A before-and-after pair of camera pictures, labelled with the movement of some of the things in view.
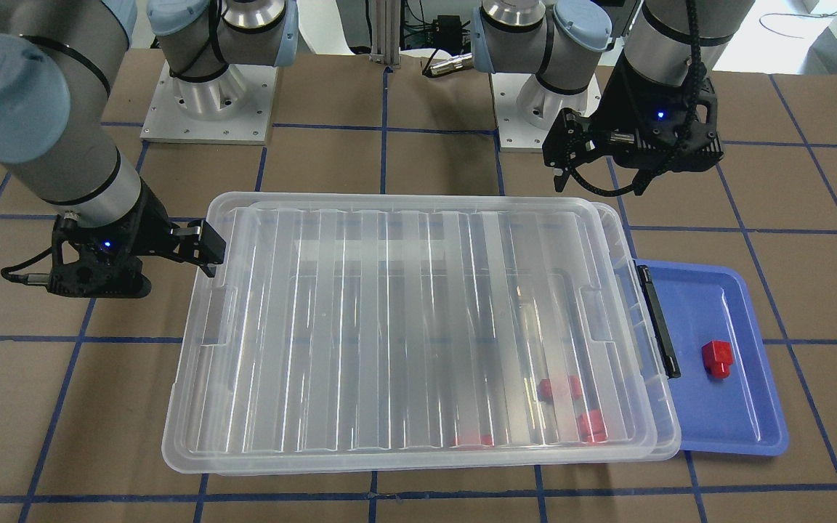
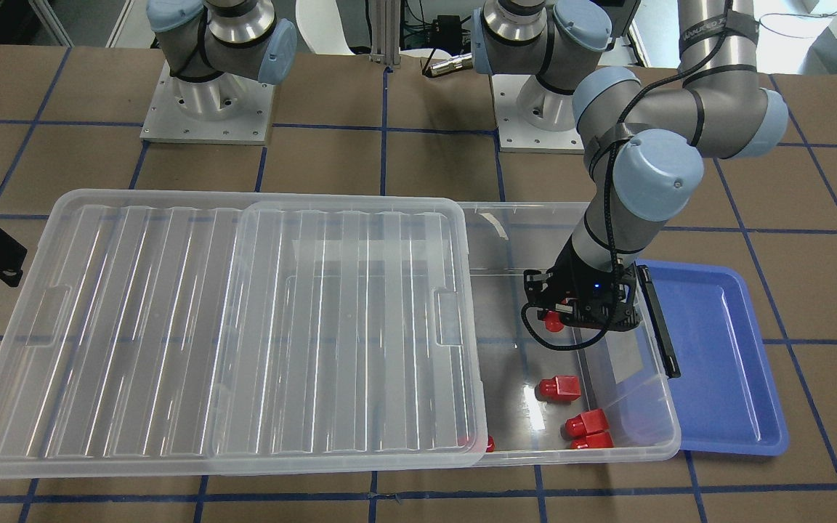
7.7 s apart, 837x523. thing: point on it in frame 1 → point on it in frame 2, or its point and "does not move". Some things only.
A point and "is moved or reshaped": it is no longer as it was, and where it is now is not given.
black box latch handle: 669,358 does not move
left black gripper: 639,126 → 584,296
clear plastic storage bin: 390,330 is moved or reshaped
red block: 717,358 → 553,322
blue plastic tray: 741,412 does not move
